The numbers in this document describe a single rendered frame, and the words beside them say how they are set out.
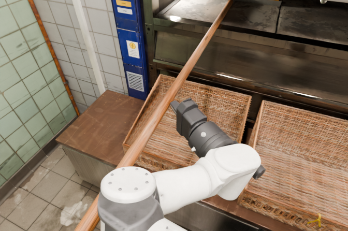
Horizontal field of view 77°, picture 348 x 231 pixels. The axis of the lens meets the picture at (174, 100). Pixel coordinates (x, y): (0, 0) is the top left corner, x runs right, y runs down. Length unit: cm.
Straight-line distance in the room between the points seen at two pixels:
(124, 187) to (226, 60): 97
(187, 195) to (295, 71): 91
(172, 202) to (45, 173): 180
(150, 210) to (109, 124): 119
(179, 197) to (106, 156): 94
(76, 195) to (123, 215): 164
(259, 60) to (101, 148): 99
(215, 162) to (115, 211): 21
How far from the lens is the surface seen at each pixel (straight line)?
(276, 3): 151
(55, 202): 197
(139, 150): 53
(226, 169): 43
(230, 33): 112
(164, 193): 38
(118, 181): 33
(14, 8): 177
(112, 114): 152
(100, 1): 139
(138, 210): 30
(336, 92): 125
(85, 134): 145
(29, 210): 203
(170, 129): 136
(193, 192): 42
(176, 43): 125
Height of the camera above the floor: 163
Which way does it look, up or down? 42 degrees down
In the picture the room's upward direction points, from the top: straight up
